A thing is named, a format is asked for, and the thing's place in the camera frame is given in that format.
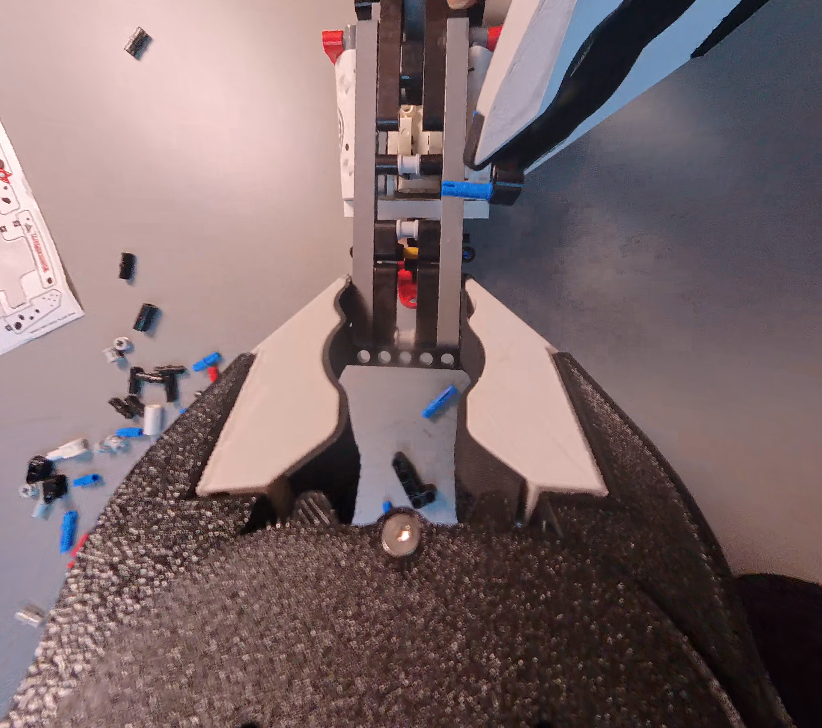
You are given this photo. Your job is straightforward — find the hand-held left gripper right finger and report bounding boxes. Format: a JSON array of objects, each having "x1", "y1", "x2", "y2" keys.
[{"x1": 464, "y1": 277, "x2": 610, "y2": 523}]

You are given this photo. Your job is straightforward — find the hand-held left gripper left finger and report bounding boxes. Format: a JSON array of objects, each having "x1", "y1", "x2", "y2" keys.
[{"x1": 196, "y1": 277, "x2": 353, "y2": 498}]

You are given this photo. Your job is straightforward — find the black angled beam piece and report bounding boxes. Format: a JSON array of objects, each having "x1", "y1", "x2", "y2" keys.
[
  {"x1": 491, "y1": 162, "x2": 524, "y2": 207},
  {"x1": 392, "y1": 452, "x2": 439, "y2": 511}
]

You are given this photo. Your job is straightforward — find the white toy brick truck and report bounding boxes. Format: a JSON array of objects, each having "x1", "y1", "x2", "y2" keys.
[{"x1": 321, "y1": 0, "x2": 508, "y2": 371}]

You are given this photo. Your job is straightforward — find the grey desk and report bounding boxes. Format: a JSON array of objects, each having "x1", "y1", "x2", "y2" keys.
[{"x1": 0, "y1": 0, "x2": 822, "y2": 728}]

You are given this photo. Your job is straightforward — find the scattered loose brick pieces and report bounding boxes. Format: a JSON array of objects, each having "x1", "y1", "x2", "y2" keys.
[{"x1": 16, "y1": 252, "x2": 223, "y2": 627}]

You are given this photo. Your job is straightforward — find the white sticker sheet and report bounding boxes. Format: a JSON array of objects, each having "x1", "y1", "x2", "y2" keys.
[{"x1": 0, "y1": 121, "x2": 86, "y2": 357}]

